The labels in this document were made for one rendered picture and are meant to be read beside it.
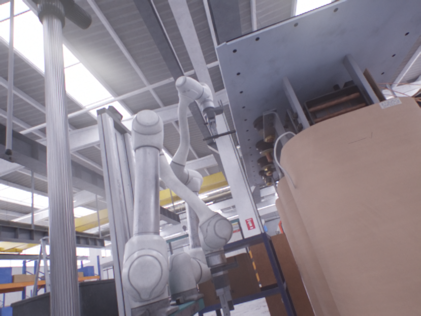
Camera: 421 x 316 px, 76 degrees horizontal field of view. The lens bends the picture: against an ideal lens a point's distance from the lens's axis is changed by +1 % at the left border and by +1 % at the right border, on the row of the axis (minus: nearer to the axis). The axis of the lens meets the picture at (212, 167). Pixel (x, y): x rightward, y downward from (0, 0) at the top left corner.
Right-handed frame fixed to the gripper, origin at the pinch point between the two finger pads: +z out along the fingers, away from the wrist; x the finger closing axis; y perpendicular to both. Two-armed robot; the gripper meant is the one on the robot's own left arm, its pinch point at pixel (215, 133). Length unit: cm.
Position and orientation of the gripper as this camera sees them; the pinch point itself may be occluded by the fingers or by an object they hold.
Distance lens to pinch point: 165.0
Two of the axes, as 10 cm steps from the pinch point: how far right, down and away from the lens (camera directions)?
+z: 2.6, 8.9, -3.7
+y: -9.6, 2.7, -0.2
